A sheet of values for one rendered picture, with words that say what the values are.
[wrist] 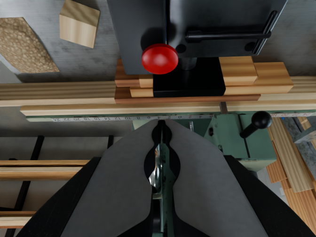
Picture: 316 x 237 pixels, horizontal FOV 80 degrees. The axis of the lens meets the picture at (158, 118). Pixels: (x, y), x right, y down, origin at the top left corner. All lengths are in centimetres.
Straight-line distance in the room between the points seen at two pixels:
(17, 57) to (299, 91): 46
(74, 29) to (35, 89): 18
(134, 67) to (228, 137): 15
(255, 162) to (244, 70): 13
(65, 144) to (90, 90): 267
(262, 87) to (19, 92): 42
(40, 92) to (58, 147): 265
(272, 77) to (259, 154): 14
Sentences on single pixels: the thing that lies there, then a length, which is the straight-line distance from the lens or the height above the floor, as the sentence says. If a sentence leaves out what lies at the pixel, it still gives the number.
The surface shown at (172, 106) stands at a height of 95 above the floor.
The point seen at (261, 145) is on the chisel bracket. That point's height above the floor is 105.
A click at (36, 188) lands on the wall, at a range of 298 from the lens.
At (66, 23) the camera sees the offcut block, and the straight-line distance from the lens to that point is 27.
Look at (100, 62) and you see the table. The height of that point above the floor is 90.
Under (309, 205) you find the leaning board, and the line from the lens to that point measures 204.
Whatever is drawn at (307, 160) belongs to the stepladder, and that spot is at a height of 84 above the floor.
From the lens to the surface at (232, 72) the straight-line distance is 29.
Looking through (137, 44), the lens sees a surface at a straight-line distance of 17.
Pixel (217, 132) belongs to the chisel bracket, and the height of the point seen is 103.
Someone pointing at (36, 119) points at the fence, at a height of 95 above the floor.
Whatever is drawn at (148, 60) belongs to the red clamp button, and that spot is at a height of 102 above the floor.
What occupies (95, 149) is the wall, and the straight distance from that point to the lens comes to 284.
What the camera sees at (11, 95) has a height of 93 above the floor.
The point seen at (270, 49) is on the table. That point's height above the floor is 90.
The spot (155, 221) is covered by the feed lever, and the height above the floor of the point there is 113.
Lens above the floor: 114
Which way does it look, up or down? 30 degrees down
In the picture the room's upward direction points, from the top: 180 degrees clockwise
